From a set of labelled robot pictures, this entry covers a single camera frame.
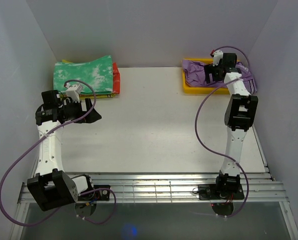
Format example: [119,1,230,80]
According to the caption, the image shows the purple trousers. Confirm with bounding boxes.
[182,58,258,94]

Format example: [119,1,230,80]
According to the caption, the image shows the red folded trousers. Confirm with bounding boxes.
[112,62,120,95]

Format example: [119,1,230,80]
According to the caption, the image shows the yellow plastic tray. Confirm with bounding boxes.
[182,67,247,95]

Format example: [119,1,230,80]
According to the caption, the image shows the aluminium rail frame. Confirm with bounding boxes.
[17,124,289,206]

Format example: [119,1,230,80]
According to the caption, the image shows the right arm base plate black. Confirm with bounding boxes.
[198,184,245,200]

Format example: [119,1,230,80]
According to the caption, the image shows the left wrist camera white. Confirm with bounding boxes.
[65,83,83,103]

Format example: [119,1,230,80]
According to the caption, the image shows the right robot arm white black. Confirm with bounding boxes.
[204,50,258,200]

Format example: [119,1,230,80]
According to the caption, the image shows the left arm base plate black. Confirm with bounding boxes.
[78,185,111,202]

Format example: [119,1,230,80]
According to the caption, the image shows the yellow folded trousers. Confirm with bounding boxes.
[54,58,117,100]

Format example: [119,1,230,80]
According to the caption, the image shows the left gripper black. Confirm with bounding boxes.
[60,98,102,124]

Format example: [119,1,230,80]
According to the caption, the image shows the green white folded trousers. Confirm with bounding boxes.
[52,55,114,95]

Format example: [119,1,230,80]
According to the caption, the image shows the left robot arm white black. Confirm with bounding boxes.
[27,84,102,211]

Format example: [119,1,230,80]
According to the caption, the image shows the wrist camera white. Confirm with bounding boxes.
[65,83,83,103]
[211,50,224,67]

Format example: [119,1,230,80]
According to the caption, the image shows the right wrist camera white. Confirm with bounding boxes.
[211,50,224,67]

